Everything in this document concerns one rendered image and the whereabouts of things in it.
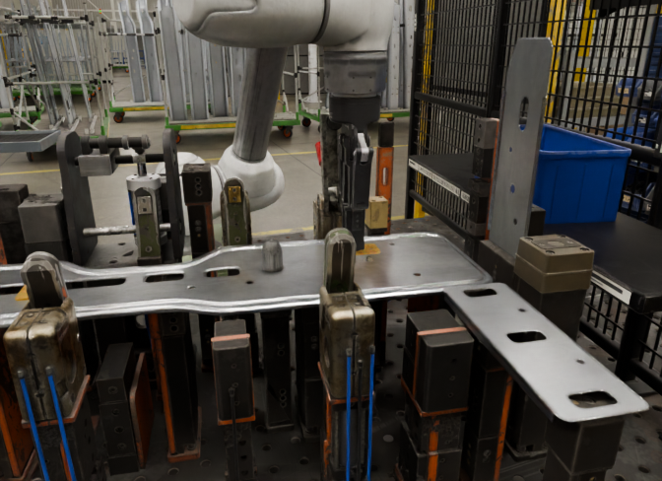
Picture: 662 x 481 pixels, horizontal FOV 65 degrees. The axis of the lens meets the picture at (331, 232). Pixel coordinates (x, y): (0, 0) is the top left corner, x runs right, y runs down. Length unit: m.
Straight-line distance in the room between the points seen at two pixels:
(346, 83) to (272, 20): 0.14
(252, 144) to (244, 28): 0.86
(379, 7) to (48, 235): 0.65
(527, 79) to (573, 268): 0.29
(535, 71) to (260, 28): 0.41
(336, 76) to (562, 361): 0.45
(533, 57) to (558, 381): 0.47
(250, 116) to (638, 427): 1.11
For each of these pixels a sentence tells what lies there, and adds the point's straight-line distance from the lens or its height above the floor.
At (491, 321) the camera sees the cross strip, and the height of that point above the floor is 1.00.
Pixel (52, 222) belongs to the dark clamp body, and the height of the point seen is 1.05.
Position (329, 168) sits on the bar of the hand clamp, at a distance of 0.94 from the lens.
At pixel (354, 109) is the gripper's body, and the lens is 0.74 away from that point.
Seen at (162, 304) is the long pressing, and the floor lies 1.00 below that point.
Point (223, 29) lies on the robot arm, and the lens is 0.65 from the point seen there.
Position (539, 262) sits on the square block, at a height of 1.04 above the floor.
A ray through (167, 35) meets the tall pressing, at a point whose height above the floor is 1.42.
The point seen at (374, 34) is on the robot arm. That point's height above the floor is 1.34.
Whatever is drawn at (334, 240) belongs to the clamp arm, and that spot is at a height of 1.11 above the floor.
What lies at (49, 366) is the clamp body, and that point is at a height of 1.00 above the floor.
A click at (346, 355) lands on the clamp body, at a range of 0.62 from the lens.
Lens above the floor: 1.33
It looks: 20 degrees down
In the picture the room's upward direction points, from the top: straight up
